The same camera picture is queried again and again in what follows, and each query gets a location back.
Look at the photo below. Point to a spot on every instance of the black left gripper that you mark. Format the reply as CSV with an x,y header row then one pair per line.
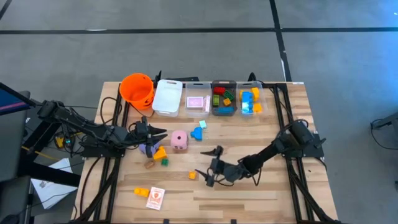
x,y
136,140

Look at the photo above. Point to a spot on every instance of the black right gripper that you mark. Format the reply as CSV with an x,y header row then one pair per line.
x,y
233,174

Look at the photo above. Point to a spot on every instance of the purple foam die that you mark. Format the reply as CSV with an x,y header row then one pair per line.
x,y
142,148

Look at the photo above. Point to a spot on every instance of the large yellow-orange toy block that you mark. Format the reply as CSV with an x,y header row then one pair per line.
x,y
161,154

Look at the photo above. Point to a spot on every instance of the small yellow toy block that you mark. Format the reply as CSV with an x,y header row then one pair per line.
x,y
192,175
227,102

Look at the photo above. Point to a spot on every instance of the pink foam die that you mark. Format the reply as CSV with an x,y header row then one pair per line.
x,y
178,138

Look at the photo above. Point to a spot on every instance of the rounded blue toy block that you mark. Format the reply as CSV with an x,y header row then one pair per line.
x,y
196,133

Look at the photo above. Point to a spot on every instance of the playing card deck box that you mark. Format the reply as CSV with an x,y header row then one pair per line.
x,y
155,199
195,102
207,104

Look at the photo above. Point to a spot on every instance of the tall yellow toy block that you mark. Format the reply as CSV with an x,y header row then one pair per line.
x,y
257,108

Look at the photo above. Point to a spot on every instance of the red toy block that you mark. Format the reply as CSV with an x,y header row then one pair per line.
x,y
219,91

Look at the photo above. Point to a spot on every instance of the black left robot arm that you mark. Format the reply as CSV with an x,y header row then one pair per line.
x,y
77,121

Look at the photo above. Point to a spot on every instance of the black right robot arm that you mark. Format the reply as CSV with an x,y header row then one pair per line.
x,y
270,149

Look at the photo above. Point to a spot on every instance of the small green toy block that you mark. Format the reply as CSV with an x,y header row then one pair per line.
x,y
164,162

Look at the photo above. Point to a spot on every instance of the small brown toy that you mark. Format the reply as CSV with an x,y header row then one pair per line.
x,y
149,164

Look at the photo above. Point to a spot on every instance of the white plastic bin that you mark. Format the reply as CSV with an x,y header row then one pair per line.
x,y
168,98

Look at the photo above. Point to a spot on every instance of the mint green toy block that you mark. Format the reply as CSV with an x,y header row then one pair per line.
x,y
203,124

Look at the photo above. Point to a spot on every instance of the orange pumpkin bucket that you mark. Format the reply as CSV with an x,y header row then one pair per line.
x,y
136,90

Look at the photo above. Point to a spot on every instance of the clear plastic bin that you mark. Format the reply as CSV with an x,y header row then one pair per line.
x,y
199,90
245,85

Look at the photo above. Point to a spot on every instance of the lime green toy block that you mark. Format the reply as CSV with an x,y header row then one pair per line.
x,y
216,100

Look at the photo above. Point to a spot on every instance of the dark green toy block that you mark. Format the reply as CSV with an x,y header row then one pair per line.
x,y
229,95

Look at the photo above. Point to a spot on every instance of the black floor stand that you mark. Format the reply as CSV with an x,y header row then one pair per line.
x,y
49,174

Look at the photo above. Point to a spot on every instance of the white paper sheet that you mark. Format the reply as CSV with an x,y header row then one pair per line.
x,y
53,189

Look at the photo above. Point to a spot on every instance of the blue screen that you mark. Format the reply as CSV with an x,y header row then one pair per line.
x,y
12,101

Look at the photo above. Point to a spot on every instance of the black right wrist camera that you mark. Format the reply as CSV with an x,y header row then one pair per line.
x,y
217,166

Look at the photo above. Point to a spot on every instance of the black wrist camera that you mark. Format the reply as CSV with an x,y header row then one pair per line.
x,y
142,124
217,166

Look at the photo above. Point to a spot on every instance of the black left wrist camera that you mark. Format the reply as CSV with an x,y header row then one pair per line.
x,y
142,124

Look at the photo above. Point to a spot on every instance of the black frame mount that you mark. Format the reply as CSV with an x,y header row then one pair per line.
x,y
158,79
252,76

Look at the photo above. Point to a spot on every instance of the black aluminium frame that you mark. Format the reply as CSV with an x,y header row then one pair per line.
x,y
109,186
293,186

